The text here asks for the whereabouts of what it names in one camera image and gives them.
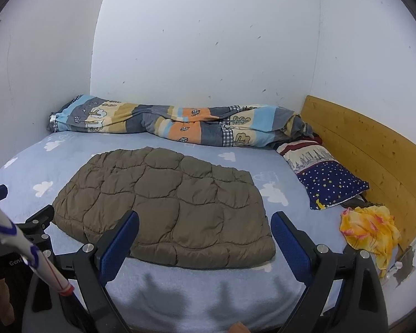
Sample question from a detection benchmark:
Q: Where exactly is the olive quilted puffer jacket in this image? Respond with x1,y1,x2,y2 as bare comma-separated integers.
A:
53,147,276,270

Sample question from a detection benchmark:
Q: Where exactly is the yellow floral scarf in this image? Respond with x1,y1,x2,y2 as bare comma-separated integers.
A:
340,205,401,278

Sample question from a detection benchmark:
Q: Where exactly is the light blue cloud bedsheet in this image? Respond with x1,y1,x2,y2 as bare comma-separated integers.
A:
0,132,346,332

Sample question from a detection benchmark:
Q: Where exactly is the black bag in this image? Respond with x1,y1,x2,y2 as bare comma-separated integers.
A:
340,195,370,209

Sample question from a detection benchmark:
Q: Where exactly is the navy star pillow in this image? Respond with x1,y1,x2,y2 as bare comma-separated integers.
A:
277,139,369,210

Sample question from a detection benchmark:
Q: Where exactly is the wooden headboard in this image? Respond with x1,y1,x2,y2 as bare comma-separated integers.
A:
301,95,416,250

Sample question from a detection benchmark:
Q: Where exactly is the patchwork cartoon blanket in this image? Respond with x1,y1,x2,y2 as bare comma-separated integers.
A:
48,95,313,147

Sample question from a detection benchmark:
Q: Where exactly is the white cable with blue marks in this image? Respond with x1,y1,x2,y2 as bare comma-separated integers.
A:
0,190,76,297

